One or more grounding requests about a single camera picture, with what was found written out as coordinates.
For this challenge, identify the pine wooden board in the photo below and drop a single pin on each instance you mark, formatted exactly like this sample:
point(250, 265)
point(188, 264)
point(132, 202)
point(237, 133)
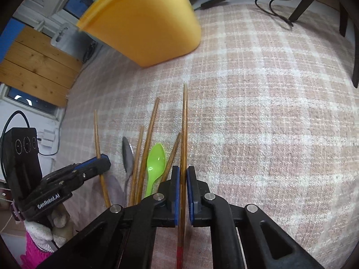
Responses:
point(36, 64)

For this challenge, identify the red-tipped wooden chopstick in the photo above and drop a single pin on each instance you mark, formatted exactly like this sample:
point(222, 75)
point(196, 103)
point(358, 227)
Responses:
point(184, 134)

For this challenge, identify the person's left forearm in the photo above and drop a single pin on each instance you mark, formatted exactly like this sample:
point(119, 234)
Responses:
point(35, 253)

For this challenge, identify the grey cutting board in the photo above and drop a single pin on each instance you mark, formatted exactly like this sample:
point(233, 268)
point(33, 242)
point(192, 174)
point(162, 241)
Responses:
point(66, 37)

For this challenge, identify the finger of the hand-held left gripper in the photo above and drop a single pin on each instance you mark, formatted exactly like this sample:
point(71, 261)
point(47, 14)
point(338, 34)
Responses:
point(95, 164)
point(61, 178)

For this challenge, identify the yellow plastic cup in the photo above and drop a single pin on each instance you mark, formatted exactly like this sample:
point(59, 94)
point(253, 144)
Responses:
point(145, 19)

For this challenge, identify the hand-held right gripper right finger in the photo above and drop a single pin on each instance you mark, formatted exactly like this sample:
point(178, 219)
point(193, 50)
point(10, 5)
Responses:
point(191, 199)

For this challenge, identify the plaid blanket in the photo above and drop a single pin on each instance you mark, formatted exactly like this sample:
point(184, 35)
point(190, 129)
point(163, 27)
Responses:
point(252, 117)

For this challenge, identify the white window frame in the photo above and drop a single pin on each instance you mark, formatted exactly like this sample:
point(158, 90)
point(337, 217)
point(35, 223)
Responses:
point(36, 7)

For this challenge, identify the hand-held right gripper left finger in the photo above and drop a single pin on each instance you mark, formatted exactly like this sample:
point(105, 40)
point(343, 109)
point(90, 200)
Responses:
point(175, 196)

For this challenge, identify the person's left hand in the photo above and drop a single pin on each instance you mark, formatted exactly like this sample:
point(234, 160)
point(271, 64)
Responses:
point(42, 229)

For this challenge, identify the metal spoon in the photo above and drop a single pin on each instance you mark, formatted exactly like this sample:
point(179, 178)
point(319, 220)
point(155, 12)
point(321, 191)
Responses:
point(127, 154)

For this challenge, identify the white wall socket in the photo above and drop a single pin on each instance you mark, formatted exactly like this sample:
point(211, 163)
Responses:
point(47, 137)

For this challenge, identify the green plastic spoon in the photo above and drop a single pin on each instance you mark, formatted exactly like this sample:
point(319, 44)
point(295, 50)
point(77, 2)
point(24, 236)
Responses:
point(155, 161)

